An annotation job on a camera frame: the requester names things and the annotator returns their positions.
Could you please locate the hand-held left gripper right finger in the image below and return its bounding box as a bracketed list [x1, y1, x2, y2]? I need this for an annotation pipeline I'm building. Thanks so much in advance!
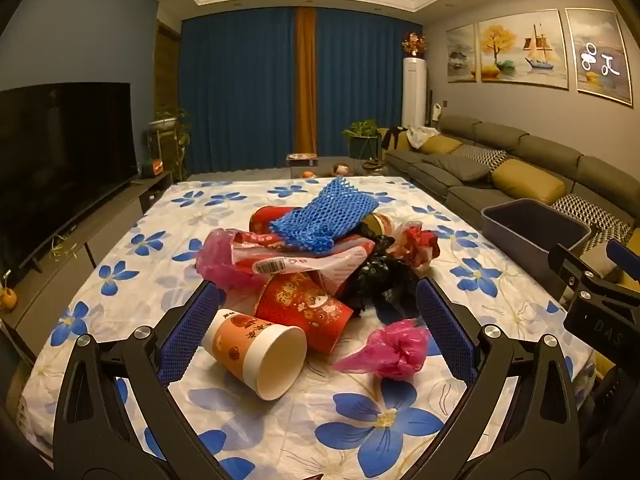
[400, 279, 582, 480]

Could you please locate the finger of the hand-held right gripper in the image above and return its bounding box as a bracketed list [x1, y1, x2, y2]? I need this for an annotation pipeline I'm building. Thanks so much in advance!
[606, 240, 640, 306]
[548, 243, 621, 294]

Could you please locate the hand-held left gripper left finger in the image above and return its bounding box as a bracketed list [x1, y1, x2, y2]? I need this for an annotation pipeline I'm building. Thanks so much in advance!
[52, 280, 236, 480]

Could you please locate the grey plastic bin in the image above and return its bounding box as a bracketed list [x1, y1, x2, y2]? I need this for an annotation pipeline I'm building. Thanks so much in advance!
[481, 198, 593, 267]

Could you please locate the orange paper cup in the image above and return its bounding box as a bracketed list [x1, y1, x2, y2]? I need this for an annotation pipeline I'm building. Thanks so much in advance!
[202, 308, 308, 402]

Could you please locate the pink plastic bag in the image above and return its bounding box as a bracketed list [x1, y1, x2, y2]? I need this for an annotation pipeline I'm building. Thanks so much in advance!
[195, 228, 266, 295]
[331, 319, 432, 381]

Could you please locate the black plastic bag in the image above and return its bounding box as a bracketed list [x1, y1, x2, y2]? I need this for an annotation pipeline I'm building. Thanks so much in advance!
[344, 254, 422, 312]

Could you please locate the red wrapper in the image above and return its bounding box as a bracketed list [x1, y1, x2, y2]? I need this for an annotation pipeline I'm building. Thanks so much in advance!
[392, 224, 442, 272]

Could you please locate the red printed paper cup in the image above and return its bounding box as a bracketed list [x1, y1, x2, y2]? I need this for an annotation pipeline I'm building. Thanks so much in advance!
[249, 206, 297, 237]
[254, 274, 355, 357]

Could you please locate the brown paper cup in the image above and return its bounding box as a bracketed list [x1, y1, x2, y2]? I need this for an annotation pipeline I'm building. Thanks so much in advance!
[361, 212, 397, 240]

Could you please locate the red and white plastic bag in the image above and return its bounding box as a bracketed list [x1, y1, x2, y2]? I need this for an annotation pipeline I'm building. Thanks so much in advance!
[231, 232, 377, 302]

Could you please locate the blue foam net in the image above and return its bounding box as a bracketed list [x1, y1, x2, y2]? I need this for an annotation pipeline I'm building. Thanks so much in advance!
[269, 176, 381, 256]

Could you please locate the grey and houndstooth cushion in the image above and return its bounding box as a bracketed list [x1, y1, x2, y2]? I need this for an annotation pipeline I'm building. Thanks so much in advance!
[582, 224, 634, 262]

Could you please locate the large houndstooth cushion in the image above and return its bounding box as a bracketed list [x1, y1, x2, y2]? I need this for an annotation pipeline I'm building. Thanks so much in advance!
[551, 192, 626, 232]

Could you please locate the large mustard cushion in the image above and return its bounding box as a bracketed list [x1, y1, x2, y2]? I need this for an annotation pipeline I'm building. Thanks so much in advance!
[491, 159, 569, 206]

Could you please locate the grey sofa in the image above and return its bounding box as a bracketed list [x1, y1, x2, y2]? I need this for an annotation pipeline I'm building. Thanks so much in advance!
[382, 114, 640, 281]

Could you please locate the grey television cabinet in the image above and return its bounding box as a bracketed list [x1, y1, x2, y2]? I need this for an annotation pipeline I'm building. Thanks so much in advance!
[0, 170, 174, 332]

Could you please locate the small houndstooth cushion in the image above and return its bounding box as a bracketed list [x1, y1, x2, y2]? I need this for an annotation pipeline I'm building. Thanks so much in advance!
[452, 144, 509, 169]

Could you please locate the blue floral tablecloth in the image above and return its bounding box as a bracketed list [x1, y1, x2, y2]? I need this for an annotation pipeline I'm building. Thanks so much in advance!
[20, 175, 598, 480]

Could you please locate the small mustard cushion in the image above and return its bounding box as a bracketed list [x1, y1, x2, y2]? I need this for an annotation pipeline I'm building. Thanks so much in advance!
[419, 135, 463, 157]

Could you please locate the white cloth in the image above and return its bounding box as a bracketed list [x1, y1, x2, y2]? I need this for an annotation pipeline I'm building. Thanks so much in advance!
[406, 126, 442, 149]

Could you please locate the framed painting with glare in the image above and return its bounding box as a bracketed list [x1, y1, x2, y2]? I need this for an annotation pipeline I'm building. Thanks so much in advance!
[565, 7, 636, 107]

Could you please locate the black television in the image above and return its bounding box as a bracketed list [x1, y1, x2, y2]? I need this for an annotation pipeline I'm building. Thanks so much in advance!
[0, 81, 140, 272]

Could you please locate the potted plant in dark pot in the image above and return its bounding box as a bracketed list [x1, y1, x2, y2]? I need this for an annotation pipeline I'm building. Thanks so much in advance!
[341, 119, 382, 162]

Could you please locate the sailboat and tree painting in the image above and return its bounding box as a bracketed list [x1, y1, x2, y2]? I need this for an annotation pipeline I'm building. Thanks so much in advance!
[477, 8, 574, 92]

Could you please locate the white standing air conditioner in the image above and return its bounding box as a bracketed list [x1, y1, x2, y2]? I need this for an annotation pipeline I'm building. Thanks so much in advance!
[402, 57, 429, 128]

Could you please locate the small landscape painting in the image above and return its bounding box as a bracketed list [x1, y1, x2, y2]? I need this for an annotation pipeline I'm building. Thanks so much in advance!
[445, 23, 477, 84]

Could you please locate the blue curtain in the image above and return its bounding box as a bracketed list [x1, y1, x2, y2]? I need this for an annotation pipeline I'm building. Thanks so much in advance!
[315, 19, 426, 158]
[179, 6, 299, 177]

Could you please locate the red gold flower ornament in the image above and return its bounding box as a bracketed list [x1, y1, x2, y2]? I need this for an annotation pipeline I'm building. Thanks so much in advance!
[401, 31, 428, 58]

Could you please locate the orange curtain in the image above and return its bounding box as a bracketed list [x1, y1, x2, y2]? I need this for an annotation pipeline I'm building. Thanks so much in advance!
[294, 7, 319, 153]

